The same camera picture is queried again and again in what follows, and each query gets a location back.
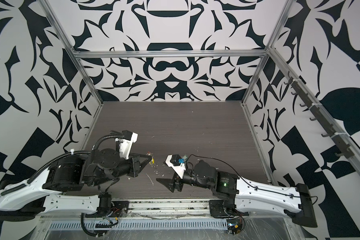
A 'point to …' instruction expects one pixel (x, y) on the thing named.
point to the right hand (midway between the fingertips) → (162, 171)
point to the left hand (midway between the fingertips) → (153, 156)
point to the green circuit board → (234, 226)
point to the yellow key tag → (152, 161)
